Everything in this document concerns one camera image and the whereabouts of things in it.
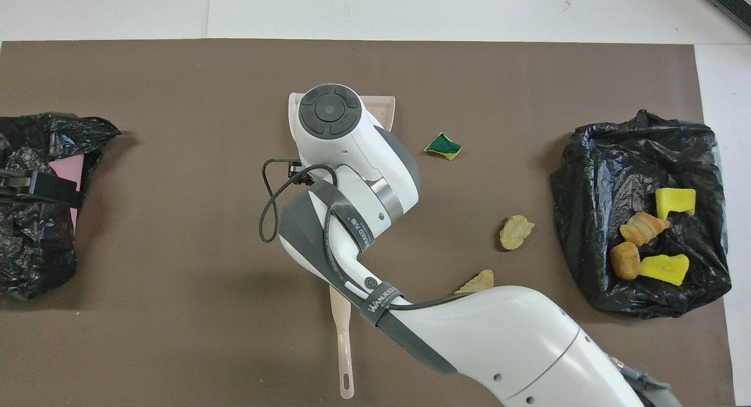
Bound beige hand brush black bristles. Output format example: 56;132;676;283
329;284;356;399

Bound beige plastic dustpan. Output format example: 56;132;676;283
287;93;397;138

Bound green and yellow sponge piece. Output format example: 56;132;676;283
424;131;462;161

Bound blocky tan food piece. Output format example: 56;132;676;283
454;270;495;294

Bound oval ridged tan food piece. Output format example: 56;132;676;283
499;215;535;250

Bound brown bread nugget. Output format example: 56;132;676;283
610;242;641;281

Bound orange striped bread piece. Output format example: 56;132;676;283
620;212;671;246

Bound irregular yellow sponge piece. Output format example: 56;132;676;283
638;253;690;286

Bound notched yellow sponge piece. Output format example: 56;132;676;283
655;188;696;220

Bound pink bin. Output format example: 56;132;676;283
50;157;86;229

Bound black bag over pink bin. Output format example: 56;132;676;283
0;113;122;299

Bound black trash bag bin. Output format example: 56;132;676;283
550;109;732;320

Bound brown table mat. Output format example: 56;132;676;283
0;39;735;407

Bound dark ribbed panel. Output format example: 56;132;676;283
699;0;751;35

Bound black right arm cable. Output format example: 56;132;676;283
259;158;476;314

